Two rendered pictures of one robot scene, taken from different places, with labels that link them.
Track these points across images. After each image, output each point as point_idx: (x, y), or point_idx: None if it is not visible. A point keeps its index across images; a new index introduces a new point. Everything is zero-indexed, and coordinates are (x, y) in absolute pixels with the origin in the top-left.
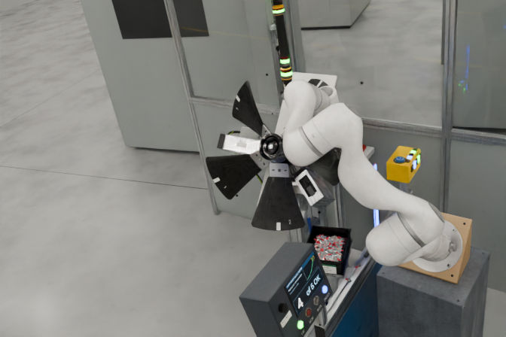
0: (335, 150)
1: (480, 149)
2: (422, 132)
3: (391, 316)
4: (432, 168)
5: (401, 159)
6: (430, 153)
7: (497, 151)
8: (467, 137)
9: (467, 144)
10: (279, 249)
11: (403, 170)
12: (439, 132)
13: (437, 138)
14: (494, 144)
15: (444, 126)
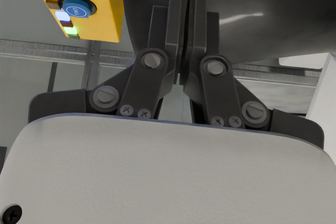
0: (218, 64)
1: (41, 32)
2: (133, 57)
3: None
4: None
5: (67, 7)
6: (124, 19)
7: (16, 30)
8: (60, 52)
9: (60, 40)
10: None
11: None
12: (103, 59)
13: (108, 47)
14: (18, 41)
15: (93, 69)
